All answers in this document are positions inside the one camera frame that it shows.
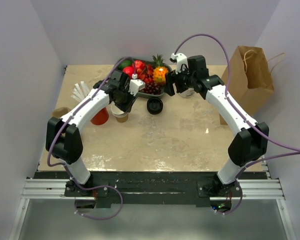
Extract aluminium rail frame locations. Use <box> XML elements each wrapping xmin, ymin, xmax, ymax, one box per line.
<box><xmin>9</xmin><ymin>163</ymin><xmax>295</xmax><ymax>240</ymax></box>

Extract stacked black lids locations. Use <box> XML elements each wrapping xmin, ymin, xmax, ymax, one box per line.
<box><xmin>146</xmin><ymin>97</ymin><xmax>164</xmax><ymax>115</ymax></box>

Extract green lime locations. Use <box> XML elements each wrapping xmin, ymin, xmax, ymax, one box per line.
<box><xmin>118</xmin><ymin>59</ymin><xmax>132</xmax><ymax>70</ymax></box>

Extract orange spiky fruit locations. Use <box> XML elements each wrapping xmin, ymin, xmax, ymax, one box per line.
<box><xmin>153</xmin><ymin>66</ymin><xmax>169</xmax><ymax>86</ymax></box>

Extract red plastic cup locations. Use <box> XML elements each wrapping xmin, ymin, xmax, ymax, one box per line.
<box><xmin>90</xmin><ymin>107</ymin><xmax>109</xmax><ymax>126</ymax></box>

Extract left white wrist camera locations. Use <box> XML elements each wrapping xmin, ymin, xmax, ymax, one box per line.
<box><xmin>128</xmin><ymin>79</ymin><xmax>146</xmax><ymax>96</ymax></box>

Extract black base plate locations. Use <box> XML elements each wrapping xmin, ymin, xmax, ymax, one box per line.
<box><xmin>25</xmin><ymin>171</ymin><xmax>267</xmax><ymax>209</ymax></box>

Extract dark grape bunch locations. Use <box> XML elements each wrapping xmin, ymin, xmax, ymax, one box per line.
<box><xmin>142</xmin><ymin>82</ymin><xmax>162</xmax><ymax>95</ymax></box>

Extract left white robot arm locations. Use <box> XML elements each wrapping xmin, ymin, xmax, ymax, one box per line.
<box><xmin>45</xmin><ymin>79</ymin><xmax>145</xmax><ymax>196</ymax></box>

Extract stacked brown paper cups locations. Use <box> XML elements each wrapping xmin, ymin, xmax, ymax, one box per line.
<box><xmin>110</xmin><ymin>102</ymin><xmax>129</xmax><ymax>123</ymax></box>

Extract purple cable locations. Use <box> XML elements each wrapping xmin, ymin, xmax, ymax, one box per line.
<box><xmin>46</xmin><ymin>56</ymin><xmax>137</xmax><ymax>221</ymax></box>
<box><xmin>173</xmin><ymin>33</ymin><xmax>300</xmax><ymax>216</ymax></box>

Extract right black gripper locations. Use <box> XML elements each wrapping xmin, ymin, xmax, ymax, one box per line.
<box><xmin>164</xmin><ymin>64</ymin><xmax>196</xmax><ymax>97</ymax></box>

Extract red apple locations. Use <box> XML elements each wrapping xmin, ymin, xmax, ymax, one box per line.
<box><xmin>122</xmin><ymin>66</ymin><xmax>135</xmax><ymax>78</ymax></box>
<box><xmin>131</xmin><ymin>60</ymin><xmax>146</xmax><ymax>72</ymax></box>

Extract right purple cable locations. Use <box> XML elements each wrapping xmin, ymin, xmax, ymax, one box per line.
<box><xmin>173</xmin><ymin>33</ymin><xmax>300</xmax><ymax>216</ymax></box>

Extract white napkin wrapped cup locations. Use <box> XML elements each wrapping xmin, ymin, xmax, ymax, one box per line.
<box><xmin>178</xmin><ymin>88</ymin><xmax>195</xmax><ymax>98</ymax></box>

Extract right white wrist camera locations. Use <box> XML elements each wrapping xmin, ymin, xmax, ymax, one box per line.
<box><xmin>170</xmin><ymin>53</ymin><xmax>188</xmax><ymax>74</ymax></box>

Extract brown paper bag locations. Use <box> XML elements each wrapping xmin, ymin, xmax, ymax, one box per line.
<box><xmin>228</xmin><ymin>46</ymin><xmax>286</xmax><ymax>116</ymax></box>

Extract brown pulp cup carrier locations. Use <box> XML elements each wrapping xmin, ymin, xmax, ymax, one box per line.
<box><xmin>48</xmin><ymin>107</ymin><xmax>71</xmax><ymax>127</ymax></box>

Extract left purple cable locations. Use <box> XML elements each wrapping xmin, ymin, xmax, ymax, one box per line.
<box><xmin>46</xmin><ymin>56</ymin><xmax>137</xmax><ymax>221</ymax></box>

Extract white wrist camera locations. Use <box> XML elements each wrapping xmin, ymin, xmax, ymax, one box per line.
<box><xmin>128</xmin><ymin>79</ymin><xmax>146</xmax><ymax>96</ymax></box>
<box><xmin>170</xmin><ymin>53</ymin><xmax>188</xmax><ymax>74</ymax></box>

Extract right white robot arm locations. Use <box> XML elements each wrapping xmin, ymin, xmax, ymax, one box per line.
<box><xmin>164</xmin><ymin>53</ymin><xmax>269</xmax><ymax>197</ymax></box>

